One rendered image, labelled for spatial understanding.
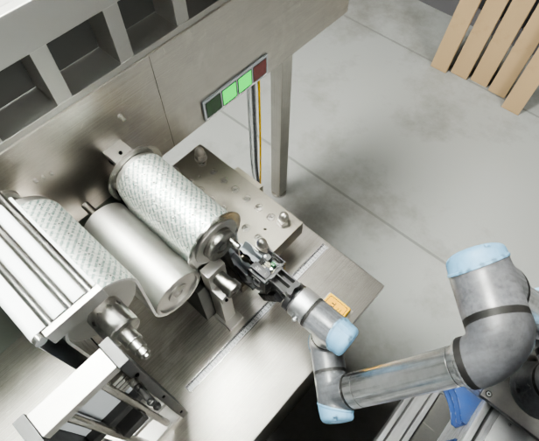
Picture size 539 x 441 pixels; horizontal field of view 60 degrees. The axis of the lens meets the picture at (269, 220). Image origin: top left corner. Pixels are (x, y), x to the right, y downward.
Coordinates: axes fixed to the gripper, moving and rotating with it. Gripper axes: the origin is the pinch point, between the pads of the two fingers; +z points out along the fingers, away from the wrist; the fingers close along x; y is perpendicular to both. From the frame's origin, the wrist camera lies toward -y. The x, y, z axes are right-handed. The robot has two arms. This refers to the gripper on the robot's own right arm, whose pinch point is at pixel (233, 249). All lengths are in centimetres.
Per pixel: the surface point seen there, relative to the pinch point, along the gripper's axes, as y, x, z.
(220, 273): 10.2, 9.1, -6.0
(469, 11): -70, -220, 35
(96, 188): 11.2, 13.7, 30.6
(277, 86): -29, -71, 49
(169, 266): 14.5, 16.0, 1.3
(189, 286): 6.4, 14.9, -1.8
